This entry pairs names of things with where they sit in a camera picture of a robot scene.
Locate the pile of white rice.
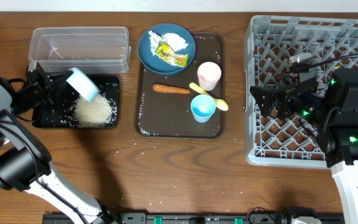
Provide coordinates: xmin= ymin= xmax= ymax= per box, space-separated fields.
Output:
xmin=60 ymin=94 xmax=118 ymax=128

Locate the orange carrot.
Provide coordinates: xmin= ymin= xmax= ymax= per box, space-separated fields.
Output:
xmin=152 ymin=83 xmax=191 ymax=95

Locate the grey dishwasher rack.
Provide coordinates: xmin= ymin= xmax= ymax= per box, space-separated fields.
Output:
xmin=244 ymin=15 xmax=358 ymax=169

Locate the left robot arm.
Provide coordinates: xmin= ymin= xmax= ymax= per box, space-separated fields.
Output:
xmin=0 ymin=63 xmax=123 ymax=223

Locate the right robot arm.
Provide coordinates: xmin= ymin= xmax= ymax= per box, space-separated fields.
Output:
xmin=249 ymin=68 xmax=358 ymax=223

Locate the yellow plastic spoon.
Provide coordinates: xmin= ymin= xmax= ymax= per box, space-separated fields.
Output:
xmin=189 ymin=82 xmax=229 ymax=111

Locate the light blue plastic cup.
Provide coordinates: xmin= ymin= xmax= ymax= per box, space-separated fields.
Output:
xmin=190 ymin=95 xmax=216 ymax=123

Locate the clear plastic container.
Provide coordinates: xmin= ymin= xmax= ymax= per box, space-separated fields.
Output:
xmin=28 ymin=27 xmax=131 ymax=74

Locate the pink plastic cup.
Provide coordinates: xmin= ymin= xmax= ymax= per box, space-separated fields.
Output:
xmin=197 ymin=62 xmax=222 ymax=91

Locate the light blue small bowl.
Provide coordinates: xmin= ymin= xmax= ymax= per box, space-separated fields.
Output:
xmin=67 ymin=67 xmax=99 ymax=103

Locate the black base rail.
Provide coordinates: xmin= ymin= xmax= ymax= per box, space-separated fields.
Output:
xmin=41 ymin=207 xmax=344 ymax=224

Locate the yellow snack wrapper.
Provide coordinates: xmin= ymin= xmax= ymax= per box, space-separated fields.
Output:
xmin=154 ymin=41 xmax=188 ymax=67

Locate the dark brown serving tray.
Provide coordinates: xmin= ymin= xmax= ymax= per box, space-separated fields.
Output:
xmin=135 ymin=32 xmax=226 ymax=139

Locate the dark blue bowl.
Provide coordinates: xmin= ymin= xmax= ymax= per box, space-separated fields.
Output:
xmin=137 ymin=23 xmax=196 ymax=75

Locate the black waste tray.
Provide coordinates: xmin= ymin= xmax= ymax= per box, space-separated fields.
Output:
xmin=32 ymin=75 xmax=120 ymax=129

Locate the crumpled white tissue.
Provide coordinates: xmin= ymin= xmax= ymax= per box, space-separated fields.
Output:
xmin=148 ymin=30 xmax=188 ymax=55

